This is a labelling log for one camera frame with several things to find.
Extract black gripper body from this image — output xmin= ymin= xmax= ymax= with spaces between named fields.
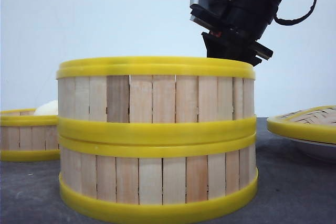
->
xmin=202 ymin=32 xmax=273 ymax=66

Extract woven steamer lid yellow rim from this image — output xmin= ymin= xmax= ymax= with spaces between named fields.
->
xmin=267 ymin=105 xmax=335 ymax=144

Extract wooden steamer drawer yellow rims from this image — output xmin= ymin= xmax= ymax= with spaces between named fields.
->
xmin=1 ymin=109 xmax=60 ymax=162

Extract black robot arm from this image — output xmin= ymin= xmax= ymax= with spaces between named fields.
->
xmin=202 ymin=0 xmax=281 ymax=66

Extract middle wooden steamer drawer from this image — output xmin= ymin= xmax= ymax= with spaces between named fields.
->
xmin=57 ymin=57 xmax=256 ymax=152

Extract white ceramic plate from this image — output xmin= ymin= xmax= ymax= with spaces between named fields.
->
xmin=284 ymin=137 xmax=336 ymax=164

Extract bottom wooden steamer drawer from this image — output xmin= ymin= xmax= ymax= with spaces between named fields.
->
xmin=59 ymin=132 xmax=258 ymax=223

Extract white steamed bun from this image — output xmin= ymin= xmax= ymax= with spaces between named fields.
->
xmin=34 ymin=100 xmax=58 ymax=115

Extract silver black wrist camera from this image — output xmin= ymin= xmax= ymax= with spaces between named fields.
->
xmin=190 ymin=0 xmax=229 ymax=31

